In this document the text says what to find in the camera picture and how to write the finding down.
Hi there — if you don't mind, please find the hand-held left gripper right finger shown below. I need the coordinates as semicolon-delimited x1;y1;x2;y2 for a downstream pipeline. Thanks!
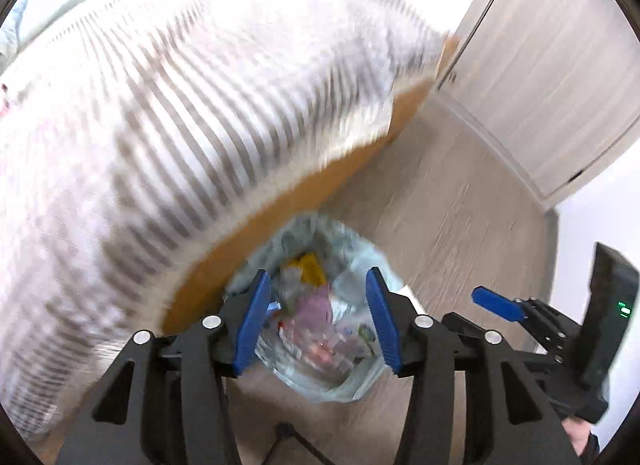
365;267;581;465

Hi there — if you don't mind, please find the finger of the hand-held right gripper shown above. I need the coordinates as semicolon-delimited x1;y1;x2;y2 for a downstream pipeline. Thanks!
472;286;581;362
442;312;576;403

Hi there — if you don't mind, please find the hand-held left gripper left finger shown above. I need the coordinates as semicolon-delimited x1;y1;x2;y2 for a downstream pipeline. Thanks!
55;269;273;465

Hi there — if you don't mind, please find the translucent leaf-print plastic bag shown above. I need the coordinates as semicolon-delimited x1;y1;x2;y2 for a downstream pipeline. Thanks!
225;212;416;403

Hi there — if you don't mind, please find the person's right hand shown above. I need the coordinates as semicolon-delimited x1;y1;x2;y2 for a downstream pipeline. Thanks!
562;419;592;458

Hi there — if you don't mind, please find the pink plastic wrapper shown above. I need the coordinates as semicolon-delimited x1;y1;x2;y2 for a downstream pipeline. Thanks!
295;292;337;333

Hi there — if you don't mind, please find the yellow packet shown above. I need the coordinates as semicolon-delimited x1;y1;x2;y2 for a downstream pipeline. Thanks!
295;252;327;286

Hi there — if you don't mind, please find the black tripod stand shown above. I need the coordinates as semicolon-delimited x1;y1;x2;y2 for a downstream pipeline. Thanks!
260;422;336;465

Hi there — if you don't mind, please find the checkered bedspread with lace trim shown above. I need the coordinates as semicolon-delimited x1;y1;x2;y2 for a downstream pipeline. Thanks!
0;0;448;441

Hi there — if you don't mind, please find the light wood-grain door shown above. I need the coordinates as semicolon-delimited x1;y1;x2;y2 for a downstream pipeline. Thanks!
435;0;640;206

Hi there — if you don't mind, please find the wooden bed frame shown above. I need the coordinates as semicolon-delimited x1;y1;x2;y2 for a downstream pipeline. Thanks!
22;0;463;337

